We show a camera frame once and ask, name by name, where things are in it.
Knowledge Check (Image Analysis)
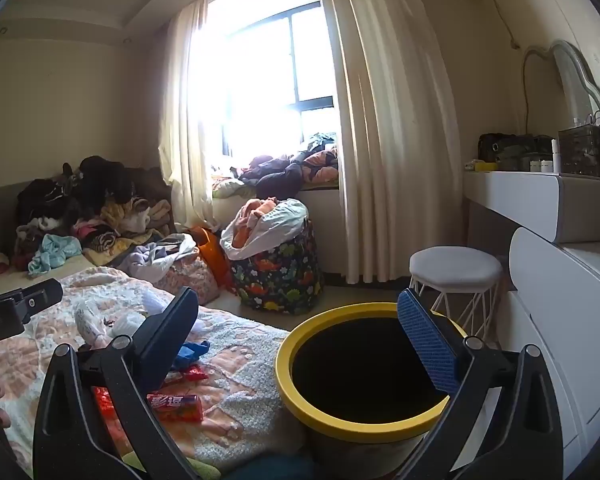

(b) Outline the yellow rimmed black trash bin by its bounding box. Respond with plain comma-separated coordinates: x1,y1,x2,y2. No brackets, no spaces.
275,302,473,476

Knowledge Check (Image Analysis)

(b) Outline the clear organizer box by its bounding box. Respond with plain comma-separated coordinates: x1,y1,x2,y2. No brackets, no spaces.
558,124,600,177

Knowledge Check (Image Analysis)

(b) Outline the light blue garment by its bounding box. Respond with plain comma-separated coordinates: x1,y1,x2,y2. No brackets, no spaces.
28,233,84,276

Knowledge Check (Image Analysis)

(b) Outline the person's teal trouser leg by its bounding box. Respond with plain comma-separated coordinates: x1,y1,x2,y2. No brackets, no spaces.
220,455,321,480

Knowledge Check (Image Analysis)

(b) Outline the wavy frame mirror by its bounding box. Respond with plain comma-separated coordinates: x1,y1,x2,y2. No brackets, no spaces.
522,39,600,122

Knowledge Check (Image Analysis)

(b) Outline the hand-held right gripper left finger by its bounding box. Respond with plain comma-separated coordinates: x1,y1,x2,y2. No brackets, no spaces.
32,286,201,480

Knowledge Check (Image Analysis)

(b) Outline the white wire leg stool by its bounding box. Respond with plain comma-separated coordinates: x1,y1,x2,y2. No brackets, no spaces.
408,246,504,347

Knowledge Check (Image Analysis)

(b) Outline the wall cable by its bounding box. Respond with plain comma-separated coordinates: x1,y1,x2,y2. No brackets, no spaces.
452,0,522,52

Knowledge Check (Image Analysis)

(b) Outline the white twisted foam fruit net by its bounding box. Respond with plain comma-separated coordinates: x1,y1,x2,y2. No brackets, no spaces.
74,299,149,349

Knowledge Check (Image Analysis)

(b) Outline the orange bag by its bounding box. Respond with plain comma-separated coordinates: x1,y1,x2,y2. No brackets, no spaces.
189,226,234,292

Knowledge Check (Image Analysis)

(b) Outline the green fluffy cloth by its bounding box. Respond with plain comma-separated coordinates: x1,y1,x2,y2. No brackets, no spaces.
180,460,222,480

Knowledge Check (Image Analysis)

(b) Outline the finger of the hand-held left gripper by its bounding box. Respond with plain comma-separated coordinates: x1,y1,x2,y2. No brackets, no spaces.
0,279,64,337

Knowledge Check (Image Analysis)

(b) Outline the black clothes heap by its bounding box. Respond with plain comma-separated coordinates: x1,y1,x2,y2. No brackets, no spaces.
17,155,137,222

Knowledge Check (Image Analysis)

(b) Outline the black bag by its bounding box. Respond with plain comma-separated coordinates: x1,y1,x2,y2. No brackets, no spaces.
478,132,554,171

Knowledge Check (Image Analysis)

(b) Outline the white purple garment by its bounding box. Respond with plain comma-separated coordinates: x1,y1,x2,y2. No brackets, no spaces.
114,232,199,282

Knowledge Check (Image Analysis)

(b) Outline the red candy wrapper white print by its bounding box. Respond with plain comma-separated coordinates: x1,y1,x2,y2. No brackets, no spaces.
146,393,204,424

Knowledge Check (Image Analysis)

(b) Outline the white drawer cabinet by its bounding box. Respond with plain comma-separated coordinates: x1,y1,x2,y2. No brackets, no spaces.
497,227,600,462

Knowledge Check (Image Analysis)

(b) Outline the small red wrapper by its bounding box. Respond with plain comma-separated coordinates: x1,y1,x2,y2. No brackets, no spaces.
165,365,209,386

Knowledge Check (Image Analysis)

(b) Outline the green white cloth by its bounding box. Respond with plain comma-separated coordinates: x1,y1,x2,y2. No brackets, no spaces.
211,176,252,199

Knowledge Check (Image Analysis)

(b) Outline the cream sheer curtain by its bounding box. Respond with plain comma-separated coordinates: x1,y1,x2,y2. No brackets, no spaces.
159,0,217,233

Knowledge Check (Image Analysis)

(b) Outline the orange pink cloth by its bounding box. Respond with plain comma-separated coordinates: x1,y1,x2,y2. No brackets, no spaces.
232,198,282,249

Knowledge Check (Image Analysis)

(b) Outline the pile of mixed clothes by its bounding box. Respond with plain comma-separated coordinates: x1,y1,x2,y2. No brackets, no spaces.
14,155,175,281

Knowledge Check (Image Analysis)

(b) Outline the dark quilted clothes heap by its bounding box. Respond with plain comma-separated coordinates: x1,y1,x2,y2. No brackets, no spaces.
237,132,341,199

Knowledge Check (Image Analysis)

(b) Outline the dinosaur print laundry basket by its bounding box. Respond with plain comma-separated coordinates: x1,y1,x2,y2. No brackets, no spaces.
228,215,327,316

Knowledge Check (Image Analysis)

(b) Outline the pink floral bag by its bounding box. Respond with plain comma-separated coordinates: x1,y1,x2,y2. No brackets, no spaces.
166,254,222,307

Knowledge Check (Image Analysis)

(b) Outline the red snack packet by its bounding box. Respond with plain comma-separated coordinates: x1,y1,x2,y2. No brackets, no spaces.
91,386,131,448

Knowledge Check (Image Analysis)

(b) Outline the window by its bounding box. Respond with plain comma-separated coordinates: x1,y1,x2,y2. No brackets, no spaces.
207,2,341,161

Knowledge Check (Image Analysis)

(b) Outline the cream pleated curtain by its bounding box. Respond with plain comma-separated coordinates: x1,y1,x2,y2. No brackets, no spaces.
312,0,463,286

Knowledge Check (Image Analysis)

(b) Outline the white vanity desk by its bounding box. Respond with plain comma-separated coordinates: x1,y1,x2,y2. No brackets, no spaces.
462,170,600,247

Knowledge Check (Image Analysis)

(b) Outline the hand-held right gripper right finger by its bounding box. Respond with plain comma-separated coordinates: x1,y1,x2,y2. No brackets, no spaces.
395,287,565,480

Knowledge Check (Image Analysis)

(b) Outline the blue rubber glove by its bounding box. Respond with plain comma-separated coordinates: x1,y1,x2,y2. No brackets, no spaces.
171,340,211,374

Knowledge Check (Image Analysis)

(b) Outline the pink white tufted blanket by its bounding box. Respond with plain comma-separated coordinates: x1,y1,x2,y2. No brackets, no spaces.
0,266,293,480

